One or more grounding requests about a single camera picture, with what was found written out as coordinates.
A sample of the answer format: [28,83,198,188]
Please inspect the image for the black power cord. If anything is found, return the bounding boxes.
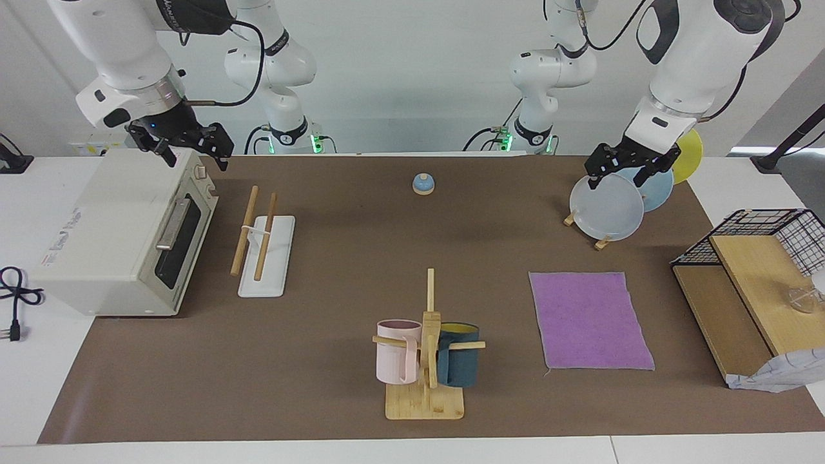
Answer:
[0,266,44,342]

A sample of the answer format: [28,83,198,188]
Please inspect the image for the black desk clamp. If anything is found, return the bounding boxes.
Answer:
[0,133,34,175]

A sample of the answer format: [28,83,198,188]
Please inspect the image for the white towel rack wooden rods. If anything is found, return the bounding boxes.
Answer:
[230,186,296,298]

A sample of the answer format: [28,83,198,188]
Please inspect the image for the brown table mat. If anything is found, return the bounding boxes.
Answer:
[37,155,825,444]

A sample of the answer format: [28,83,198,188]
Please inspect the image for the wooden mug tree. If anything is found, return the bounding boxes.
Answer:
[372,268,486,421]

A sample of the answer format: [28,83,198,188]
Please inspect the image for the dark teal mug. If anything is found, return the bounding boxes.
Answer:
[436,322,481,388]

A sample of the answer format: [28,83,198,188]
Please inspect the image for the translucent white plate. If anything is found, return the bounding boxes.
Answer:
[569,174,645,242]

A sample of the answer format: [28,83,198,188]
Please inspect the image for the purple and grey towel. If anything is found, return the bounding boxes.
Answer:
[529,271,656,371]

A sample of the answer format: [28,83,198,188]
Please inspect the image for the wooden plate rack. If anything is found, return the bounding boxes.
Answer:
[563,209,613,251]

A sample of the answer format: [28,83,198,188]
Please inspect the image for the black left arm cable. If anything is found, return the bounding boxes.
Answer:
[543,0,803,123]

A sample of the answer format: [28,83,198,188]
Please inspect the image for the yellow plate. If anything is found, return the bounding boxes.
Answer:
[670,129,704,185]

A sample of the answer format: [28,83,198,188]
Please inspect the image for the light blue plate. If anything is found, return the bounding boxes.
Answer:
[616,151,675,213]

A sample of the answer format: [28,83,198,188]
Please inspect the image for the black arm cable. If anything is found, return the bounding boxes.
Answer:
[180,18,267,107]
[543,0,803,123]

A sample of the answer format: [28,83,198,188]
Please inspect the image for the beige toaster oven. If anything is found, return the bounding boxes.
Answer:
[32,148,220,318]

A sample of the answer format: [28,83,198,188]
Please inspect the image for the black wire basket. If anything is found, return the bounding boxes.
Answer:
[670,208,825,278]

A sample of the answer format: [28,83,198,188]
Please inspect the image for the pink mug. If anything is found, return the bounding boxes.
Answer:
[376,320,423,385]

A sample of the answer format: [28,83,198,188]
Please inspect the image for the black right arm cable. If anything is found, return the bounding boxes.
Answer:
[180,18,267,107]

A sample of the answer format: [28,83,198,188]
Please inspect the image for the clear glass cup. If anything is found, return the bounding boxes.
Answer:
[786,287,822,314]

